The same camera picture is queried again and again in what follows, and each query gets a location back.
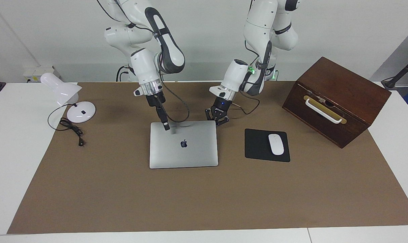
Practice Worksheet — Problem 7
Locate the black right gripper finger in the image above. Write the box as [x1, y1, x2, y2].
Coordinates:
[156, 107, 168, 131]
[159, 105, 171, 130]

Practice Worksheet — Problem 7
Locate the silver laptop with apple logo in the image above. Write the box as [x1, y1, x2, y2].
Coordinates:
[149, 120, 219, 169]

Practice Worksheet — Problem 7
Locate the black mouse pad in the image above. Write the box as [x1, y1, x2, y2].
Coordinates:
[244, 128, 291, 163]

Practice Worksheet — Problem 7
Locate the white computer mouse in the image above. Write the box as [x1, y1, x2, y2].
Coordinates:
[268, 134, 285, 156]

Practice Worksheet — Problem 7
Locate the brown table mat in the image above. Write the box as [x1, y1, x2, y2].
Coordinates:
[7, 81, 408, 234]

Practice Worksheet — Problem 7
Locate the white desk lamp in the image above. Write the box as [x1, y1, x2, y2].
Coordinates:
[40, 73, 96, 123]

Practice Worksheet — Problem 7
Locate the dark brown wooden box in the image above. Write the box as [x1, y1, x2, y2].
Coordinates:
[282, 56, 392, 149]

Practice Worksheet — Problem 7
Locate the black tripod leg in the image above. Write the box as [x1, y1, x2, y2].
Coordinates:
[381, 53, 408, 90]

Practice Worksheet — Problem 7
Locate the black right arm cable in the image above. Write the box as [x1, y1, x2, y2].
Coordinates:
[158, 71, 191, 124]

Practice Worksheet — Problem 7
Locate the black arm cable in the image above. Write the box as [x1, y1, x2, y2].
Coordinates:
[158, 71, 191, 124]
[236, 89, 260, 115]

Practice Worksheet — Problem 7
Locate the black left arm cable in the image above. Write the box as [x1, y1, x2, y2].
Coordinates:
[236, 89, 260, 115]

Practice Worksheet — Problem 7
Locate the black lamp power cable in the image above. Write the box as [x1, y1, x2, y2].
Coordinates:
[48, 103, 85, 147]

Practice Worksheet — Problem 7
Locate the white box handle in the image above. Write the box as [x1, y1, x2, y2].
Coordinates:
[305, 98, 343, 124]

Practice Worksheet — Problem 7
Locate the brass handle backing plate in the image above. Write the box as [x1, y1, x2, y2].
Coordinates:
[303, 95, 347, 125]

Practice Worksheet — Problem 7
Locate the white wall power socket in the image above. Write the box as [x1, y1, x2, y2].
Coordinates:
[23, 66, 60, 82]

